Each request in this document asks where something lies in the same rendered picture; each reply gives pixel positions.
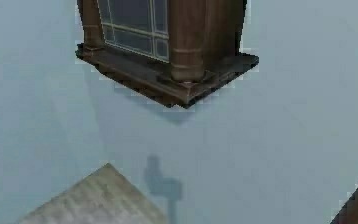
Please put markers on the brown wooden glass-door cabinet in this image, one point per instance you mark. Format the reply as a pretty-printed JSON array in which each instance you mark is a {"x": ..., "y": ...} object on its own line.
[{"x": 190, "y": 50}]

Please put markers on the dark brown wooden furniture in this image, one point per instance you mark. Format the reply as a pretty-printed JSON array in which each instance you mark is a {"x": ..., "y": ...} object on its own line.
[{"x": 357, "y": 208}]

